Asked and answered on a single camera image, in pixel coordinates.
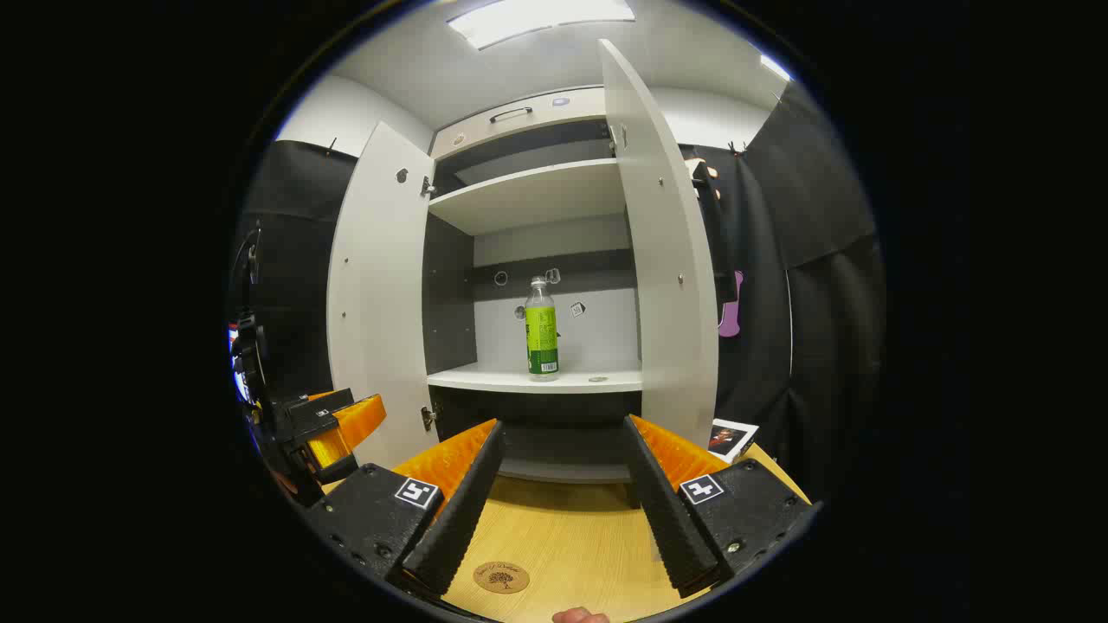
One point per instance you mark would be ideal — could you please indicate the green label clear bottle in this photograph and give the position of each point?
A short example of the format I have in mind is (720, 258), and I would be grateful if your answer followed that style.
(542, 337)

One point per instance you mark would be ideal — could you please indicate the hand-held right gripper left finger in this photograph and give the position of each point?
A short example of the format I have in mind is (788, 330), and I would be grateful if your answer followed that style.
(459, 510)

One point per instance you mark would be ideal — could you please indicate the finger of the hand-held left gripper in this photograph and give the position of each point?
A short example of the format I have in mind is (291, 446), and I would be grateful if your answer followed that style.
(362, 417)
(327, 452)

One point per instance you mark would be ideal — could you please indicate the white book with portrait cover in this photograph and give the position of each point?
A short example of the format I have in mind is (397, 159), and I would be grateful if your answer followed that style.
(731, 439)

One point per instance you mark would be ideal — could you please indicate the white cabinet door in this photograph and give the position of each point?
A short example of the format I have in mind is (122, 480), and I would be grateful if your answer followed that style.
(381, 285)
(666, 285)

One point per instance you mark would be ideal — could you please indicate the round wooden coaster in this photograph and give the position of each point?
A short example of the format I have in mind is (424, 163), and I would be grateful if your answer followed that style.
(501, 578)

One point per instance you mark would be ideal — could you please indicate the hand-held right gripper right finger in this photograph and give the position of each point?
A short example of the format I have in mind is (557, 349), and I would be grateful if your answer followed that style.
(671, 519)

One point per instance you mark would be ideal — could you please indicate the white cabinet drawer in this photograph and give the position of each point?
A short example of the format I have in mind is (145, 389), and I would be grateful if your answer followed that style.
(580, 108)

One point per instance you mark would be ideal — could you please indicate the small ceiling light panel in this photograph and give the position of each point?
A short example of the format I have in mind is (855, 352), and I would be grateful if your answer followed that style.
(775, 67)

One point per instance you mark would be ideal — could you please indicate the white cabinet shelf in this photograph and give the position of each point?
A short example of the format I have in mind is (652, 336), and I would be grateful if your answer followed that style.
(485, 378)
(528, 195)

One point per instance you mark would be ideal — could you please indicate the black backdrop cloth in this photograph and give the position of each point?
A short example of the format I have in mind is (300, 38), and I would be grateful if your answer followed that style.
(822, 346)

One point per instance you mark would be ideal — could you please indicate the large ceiling light panel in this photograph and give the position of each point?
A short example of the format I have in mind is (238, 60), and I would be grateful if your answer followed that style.
(537, 19)

